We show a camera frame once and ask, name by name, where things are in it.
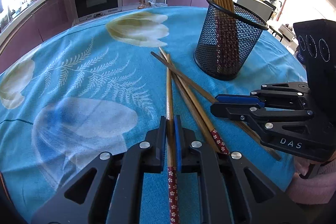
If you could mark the wooden chopstick red floral end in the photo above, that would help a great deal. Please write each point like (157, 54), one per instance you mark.
(183, 74)
(183, 98)
(170, 98)
(194, 100)

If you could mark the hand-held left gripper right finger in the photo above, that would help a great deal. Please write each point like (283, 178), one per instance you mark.
(178, 145)

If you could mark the cooking oil bottle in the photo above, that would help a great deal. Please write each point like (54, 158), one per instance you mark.
(145, 5)

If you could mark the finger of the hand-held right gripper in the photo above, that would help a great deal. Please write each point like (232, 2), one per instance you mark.
(236, 99)
(278, 116)

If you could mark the black mesh holder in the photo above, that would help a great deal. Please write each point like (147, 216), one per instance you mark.
(231, 50)

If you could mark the person's right hand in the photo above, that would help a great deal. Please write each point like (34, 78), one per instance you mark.
(307, 190)

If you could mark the blue floral tablecloth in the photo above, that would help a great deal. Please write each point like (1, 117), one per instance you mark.
(92, 69)

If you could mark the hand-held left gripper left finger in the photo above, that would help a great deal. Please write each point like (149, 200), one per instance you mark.
(162, 145)

